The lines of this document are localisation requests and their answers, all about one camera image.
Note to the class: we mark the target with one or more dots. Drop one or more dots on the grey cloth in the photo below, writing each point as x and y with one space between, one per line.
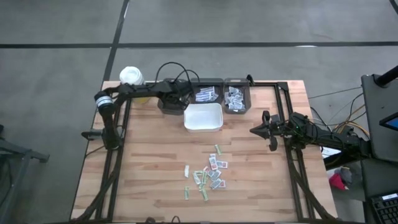
346 175

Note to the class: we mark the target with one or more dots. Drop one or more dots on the dark grey side cart top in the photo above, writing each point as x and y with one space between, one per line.
376 124

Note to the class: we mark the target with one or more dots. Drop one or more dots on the black keyboard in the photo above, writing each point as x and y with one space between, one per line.
385 211

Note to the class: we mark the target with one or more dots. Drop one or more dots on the tablet with blue screen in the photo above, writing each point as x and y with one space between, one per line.
390 122

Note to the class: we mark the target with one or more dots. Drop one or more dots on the white plastic bin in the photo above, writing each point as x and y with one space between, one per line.
203 118

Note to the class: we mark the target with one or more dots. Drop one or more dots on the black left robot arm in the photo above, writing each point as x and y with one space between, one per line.
140 88

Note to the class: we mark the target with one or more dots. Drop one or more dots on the red label large white packet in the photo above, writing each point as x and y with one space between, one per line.
222 184

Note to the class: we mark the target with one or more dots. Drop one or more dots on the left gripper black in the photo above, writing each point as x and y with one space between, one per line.
172 96

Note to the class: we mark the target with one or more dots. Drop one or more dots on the blue stripe bandage packet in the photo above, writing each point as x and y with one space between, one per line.
205 97

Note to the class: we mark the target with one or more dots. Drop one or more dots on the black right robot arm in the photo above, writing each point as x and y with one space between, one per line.
335 138

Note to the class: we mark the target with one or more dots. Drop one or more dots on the white paper sheet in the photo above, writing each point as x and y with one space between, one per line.
328 152

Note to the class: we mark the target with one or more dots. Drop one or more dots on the blue print bandage packet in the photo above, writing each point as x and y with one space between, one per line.
214 97

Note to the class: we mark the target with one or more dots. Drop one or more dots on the black cart pole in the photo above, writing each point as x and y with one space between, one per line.
387 77

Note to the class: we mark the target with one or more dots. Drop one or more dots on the black cart leg bar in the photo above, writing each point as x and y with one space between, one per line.
345 160

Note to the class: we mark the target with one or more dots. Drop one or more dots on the narrow grey plastic bin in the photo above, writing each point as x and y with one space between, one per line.
168 112

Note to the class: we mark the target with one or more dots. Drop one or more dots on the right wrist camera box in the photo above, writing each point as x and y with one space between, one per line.
275 119

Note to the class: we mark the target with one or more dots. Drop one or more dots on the red cloth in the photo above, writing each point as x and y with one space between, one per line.
337 183

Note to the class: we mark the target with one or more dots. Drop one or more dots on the dark grey lower cart shelf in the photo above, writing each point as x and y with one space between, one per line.
379 177

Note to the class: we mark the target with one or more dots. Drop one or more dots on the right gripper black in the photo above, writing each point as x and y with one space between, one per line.
278 129

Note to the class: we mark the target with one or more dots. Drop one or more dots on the yellow Lysol wipes canister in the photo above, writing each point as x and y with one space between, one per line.
132 74

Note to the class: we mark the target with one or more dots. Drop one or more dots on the grey metal stand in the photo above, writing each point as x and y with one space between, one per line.
18 155

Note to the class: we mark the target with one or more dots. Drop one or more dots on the wide grey plastic bin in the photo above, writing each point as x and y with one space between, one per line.
206 82

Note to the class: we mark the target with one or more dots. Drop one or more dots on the white printed first-aid packet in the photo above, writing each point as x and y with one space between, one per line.
239 91
215 183
215 175
199 95
231 90
210 90
236 105

